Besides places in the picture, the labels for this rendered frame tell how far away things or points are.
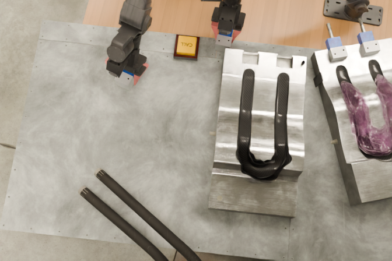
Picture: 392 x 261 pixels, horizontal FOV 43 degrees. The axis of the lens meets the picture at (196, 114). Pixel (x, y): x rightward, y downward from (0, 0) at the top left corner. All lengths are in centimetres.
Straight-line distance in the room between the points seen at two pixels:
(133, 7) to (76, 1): 133
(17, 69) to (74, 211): 121
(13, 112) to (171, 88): 114
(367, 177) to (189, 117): 57
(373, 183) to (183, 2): 86
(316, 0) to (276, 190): 69
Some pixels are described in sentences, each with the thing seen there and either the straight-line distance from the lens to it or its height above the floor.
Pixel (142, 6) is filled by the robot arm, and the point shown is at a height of 112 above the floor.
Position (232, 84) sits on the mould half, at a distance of 157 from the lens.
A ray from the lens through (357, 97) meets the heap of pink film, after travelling 162.
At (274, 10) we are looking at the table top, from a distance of 179.
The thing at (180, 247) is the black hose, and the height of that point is 91.
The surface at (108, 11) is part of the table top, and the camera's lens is 178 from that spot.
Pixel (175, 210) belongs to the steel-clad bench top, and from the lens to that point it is 158.
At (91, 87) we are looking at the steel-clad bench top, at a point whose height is 80.
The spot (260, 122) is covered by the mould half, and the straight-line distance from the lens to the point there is 154.
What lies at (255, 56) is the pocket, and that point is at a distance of 164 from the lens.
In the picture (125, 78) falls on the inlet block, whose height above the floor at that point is 85.
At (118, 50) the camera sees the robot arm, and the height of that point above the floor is 106.
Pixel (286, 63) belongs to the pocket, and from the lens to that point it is 165.
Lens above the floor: 237
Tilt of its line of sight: 75 degrees down
